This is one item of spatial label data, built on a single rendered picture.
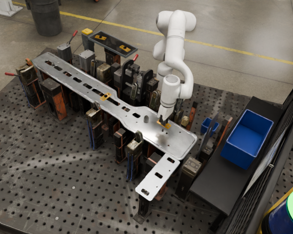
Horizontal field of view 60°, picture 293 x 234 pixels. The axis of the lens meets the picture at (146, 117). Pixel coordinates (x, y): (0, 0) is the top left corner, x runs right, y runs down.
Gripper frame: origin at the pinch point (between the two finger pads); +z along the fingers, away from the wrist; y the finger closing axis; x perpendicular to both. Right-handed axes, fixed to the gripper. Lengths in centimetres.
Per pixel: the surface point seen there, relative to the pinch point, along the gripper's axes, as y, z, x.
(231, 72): -228, 109, -21
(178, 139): -0.6, 9.2, 10.8
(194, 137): -8.1, 9.2, 17.8
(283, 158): 25, -46, 56
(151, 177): 29.9, 9.2, 12.9
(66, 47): -18, 3, -103
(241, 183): 5, 6, 52
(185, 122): -10.9, 4.4, 8.6
